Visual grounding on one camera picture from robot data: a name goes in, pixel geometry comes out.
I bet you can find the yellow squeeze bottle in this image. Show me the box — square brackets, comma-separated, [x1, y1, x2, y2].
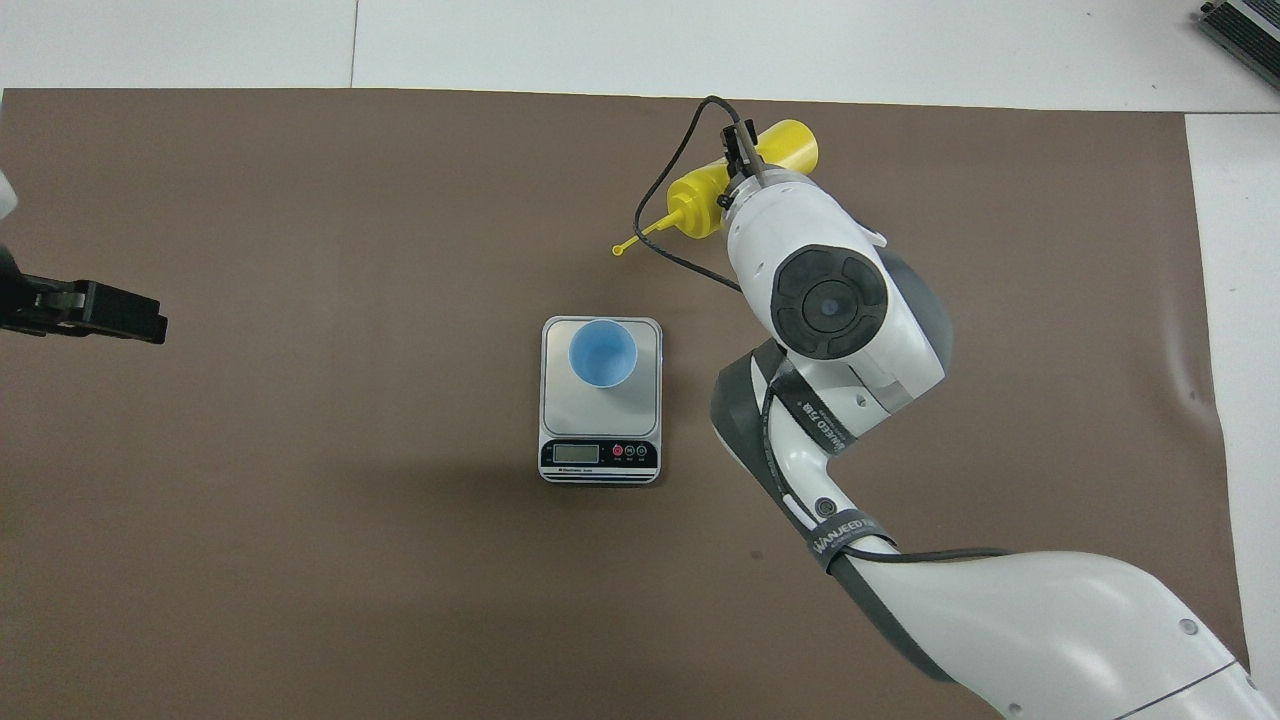
[612, 119, 820, 258]

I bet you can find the light blue plastic cup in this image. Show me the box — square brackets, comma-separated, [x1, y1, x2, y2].
[568, 319, 640, 391]

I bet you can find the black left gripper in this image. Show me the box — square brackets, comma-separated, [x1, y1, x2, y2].
[0, 245, 169, 347]

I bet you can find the grey metal device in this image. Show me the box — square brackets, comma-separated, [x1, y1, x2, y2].
[1198, 0, 1280, 93]

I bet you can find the silver digital kitchen scale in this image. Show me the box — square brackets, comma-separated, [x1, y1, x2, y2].
[539, 316, 664, 486]

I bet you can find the brown table mat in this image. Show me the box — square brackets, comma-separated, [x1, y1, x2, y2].
[0, 88, 1256, 720]

